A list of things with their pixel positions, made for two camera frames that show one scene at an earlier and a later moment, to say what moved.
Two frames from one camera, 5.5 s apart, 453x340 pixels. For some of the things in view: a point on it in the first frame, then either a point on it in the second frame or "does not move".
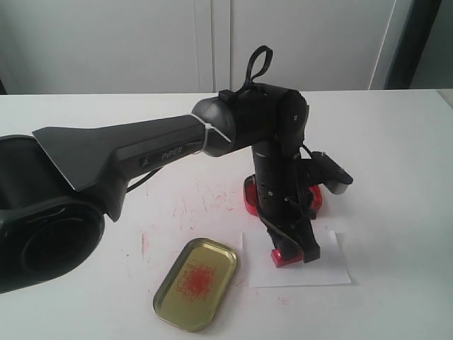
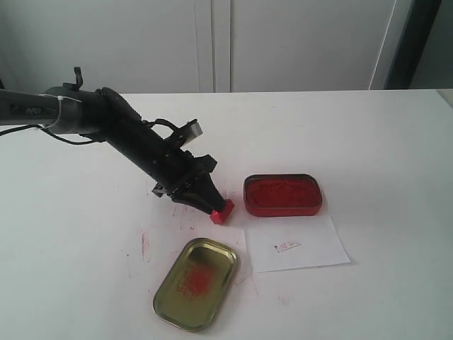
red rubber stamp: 279,261 -> 221,217
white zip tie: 208,126 -> 60,98
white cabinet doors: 103,47 does not move
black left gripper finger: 289,249 -> 190,200
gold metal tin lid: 191,293 does not move
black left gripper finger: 303,233 -> 204,189
